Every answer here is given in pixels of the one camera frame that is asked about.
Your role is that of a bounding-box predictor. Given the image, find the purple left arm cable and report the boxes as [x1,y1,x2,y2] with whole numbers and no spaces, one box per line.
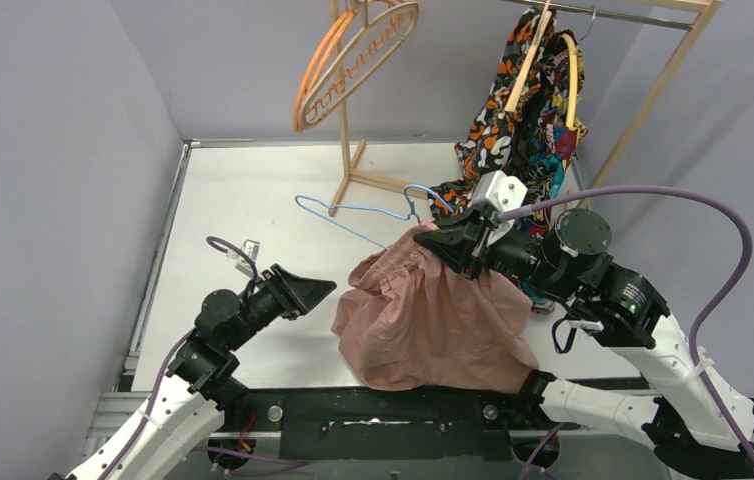
[95,236,260,480]

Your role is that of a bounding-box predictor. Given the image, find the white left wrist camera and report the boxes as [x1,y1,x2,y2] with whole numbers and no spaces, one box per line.
[236,239,260,278]

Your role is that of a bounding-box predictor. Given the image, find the pink shorts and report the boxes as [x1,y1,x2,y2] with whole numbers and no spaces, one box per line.
[331,223,539,394]

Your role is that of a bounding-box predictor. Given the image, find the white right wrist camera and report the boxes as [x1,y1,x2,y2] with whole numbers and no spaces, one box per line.
[468,171,528,247]

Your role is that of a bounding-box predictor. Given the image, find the curved wooden hanger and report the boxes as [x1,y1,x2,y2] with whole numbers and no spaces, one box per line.
[560,33,579,130]

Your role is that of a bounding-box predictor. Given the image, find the colourful comic print shorts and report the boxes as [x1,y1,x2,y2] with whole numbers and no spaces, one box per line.
[511,29,587,238]

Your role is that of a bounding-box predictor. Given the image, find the beige notched wooden hanger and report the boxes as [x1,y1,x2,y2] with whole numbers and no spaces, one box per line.
[299,0,420,130]

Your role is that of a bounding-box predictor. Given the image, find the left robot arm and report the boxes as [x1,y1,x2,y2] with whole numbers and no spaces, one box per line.
[65,264,337,479]

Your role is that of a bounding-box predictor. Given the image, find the straight wooden hanger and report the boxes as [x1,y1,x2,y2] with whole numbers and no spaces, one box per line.
[504,0,552,113]

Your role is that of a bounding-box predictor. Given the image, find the orange camouflage shorts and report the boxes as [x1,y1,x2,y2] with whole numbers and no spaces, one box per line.
[430,7,543,220]

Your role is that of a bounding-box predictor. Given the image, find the blue wire hanger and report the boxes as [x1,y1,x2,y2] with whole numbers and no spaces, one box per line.
[294,184,456,252]

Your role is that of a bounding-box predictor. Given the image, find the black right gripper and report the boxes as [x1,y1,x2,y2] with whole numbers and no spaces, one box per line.
[415,202,580,297]

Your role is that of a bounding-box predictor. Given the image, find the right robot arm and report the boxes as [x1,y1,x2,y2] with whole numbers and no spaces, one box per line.
[414,208,754,479]

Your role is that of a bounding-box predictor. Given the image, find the orange plastic hanger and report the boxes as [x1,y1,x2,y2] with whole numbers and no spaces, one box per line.
[292,0,392,134]

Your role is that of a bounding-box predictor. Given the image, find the wooden clothes rack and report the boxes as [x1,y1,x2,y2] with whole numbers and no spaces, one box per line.
[327,0,724,217]

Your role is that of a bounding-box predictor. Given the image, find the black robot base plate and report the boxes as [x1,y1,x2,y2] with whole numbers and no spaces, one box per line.
[208,386,554,461]

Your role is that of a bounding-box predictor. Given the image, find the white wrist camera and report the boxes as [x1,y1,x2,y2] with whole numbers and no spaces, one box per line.
[236,239,260,278]
[468,171,528,247]

